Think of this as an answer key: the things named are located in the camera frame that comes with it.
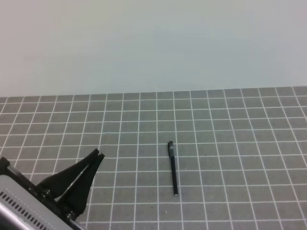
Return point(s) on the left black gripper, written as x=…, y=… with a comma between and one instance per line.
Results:
x=71, y=186

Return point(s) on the black pen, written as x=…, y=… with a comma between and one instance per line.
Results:
x=171, y=154

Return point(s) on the grey grid tablecloth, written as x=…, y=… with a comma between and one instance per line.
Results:
x=241, y=155

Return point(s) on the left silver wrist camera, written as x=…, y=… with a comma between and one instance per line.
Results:
x=19, y=210

